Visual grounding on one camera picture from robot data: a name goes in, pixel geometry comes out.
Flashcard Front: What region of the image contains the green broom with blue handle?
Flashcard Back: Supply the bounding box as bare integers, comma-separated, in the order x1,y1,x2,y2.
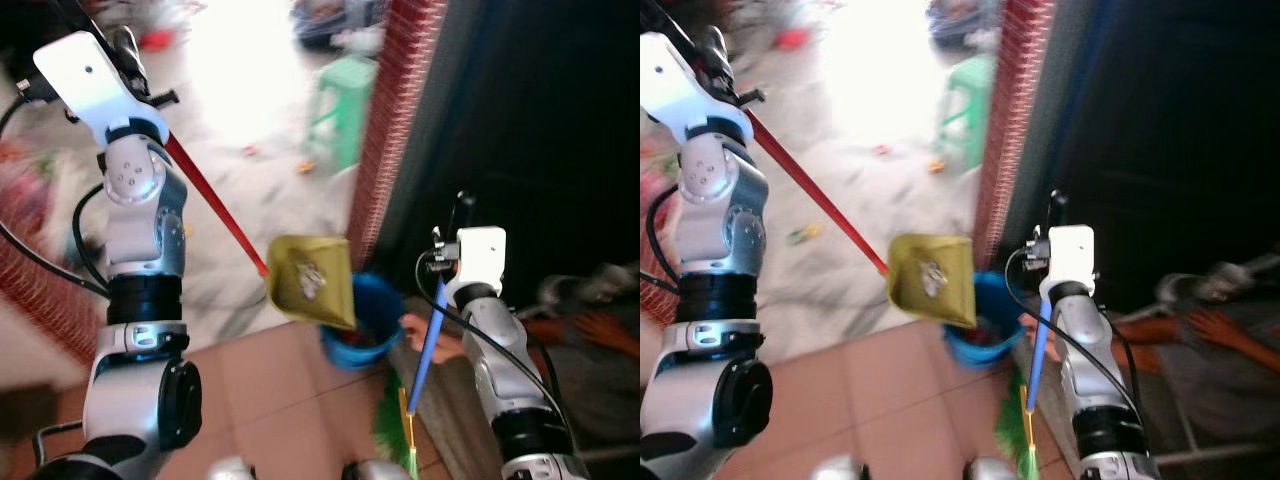
995,298,1053,480
373,275,451,480

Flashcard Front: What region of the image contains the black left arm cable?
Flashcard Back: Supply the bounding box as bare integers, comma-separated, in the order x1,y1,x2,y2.
645,185,693,297
0,95,111,299

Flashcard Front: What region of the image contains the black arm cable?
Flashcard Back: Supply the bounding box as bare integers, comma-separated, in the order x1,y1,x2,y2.
645,185,693,297
1005,248,1146,403
415,250,576,441
0,95,111,299

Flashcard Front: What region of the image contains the silver right robot leg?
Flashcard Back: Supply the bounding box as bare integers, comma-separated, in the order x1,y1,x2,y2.
962,457,1021,480
342,459,413,480

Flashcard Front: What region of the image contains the colourful cloth pile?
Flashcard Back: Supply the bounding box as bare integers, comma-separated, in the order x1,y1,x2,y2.
0,140,61,241
640,150,681,233

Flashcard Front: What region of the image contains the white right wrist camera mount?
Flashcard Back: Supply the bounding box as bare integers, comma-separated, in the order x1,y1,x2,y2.
1040,225,1097,304
445,227,508,307

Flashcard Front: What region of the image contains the person in grey clothes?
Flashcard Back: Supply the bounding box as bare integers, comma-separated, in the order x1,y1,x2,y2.
1115,255,1280,471
515,262,641,480

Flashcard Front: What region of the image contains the olive dustpan with red handle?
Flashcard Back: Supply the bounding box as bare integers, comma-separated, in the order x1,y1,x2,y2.
745,108,978,331
163,130,359,333

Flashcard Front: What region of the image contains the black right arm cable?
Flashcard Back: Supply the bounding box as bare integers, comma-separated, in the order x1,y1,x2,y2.
1005,248,1146,403
415,250,576,441

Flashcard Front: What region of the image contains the dark blue bundle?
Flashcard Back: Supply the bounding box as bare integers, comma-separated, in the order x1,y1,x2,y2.
292,0,389,53
925,0,1001,47

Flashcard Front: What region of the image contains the green plastic stool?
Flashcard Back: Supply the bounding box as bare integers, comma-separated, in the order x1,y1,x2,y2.
935,52,999,171
303,55,379,173

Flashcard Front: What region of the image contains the blue plastic bucket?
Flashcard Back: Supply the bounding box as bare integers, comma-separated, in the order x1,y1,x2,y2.
943,270,1026,371
320,272,407,372

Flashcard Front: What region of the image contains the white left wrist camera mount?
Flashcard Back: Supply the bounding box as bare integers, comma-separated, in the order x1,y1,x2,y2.
640,32,747,143
33,32,171,147

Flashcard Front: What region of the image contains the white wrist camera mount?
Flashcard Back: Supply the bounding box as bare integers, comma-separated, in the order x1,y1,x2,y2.
33,32,171,147
1040,225,1097,304
640,32,747,143
445,227,508,307

